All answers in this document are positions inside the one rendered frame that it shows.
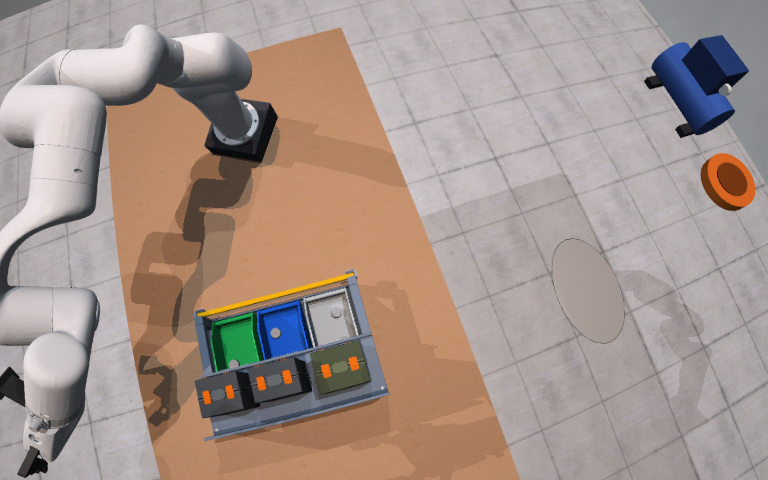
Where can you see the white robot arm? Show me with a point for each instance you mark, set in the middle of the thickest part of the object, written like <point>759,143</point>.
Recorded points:
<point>65,125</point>

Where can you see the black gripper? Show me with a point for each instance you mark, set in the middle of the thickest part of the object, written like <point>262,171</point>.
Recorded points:
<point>49,442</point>

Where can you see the dark grey case with orange latches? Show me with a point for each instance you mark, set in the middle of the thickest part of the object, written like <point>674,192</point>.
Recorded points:
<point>225,393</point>
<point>279,379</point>

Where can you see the green open bin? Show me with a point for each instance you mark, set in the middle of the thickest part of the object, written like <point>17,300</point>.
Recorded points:
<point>233,341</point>

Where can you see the olive green case with orange latches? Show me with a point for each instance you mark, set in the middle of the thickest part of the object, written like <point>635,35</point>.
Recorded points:
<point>340,367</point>

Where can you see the yellow bar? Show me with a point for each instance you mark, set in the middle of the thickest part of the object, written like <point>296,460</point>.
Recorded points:
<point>275,295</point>

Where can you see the grey metal shelf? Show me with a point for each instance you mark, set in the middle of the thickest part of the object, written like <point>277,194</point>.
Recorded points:
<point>307,403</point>

